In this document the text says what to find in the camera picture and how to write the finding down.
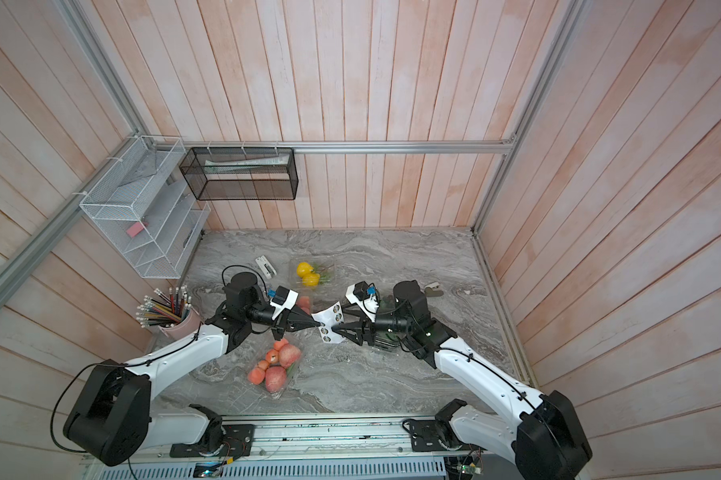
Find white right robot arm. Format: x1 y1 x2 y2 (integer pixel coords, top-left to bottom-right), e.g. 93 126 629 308
326 280 592 479

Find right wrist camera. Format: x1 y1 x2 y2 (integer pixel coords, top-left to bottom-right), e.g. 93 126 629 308
346 281 379 322

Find yellow lemon lower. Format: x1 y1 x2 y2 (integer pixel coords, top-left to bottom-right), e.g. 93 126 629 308
302 272 322 288

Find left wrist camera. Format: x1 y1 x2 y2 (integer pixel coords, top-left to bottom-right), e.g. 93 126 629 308
270 286 298 320

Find yellow lemon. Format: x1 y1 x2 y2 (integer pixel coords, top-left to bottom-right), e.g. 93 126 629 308
296 262 314 278
302 272 322 288

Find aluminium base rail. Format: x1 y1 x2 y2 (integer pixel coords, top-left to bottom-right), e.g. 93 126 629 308
82 408 520 479

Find clear box of apples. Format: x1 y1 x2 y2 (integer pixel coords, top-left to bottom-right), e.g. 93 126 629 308
246 338 302 399

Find pink cup of pencils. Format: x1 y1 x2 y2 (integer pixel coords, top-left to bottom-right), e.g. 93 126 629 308
136 285 202 340

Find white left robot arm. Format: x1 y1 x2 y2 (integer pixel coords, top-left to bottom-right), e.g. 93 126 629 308
62 272 322 466

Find pink eraser on shelf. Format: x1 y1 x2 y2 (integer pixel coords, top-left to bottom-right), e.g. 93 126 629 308
126 221 146 238

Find black mesh wall basket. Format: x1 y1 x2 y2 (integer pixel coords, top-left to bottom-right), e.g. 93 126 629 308
180 146 300 201

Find small brown white object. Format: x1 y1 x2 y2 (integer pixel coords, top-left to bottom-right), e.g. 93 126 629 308
424 282 444 298

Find clear box of lemons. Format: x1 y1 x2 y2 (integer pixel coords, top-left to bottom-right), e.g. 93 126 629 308
288 257 336 291

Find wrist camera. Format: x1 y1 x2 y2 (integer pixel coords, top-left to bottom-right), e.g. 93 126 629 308
346 281 379 322
270 286 298 320

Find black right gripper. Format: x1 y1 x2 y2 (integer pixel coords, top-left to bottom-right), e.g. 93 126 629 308
334 302 416 348

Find white mesh wall shelf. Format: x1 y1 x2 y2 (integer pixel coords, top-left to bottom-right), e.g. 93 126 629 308
80 135 210 280

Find yellow lemon upper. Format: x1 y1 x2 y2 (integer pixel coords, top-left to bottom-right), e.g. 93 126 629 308
296 262 314 278

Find clear box of tomatoes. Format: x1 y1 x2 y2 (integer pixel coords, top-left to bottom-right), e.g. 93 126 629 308
296 295 312 315

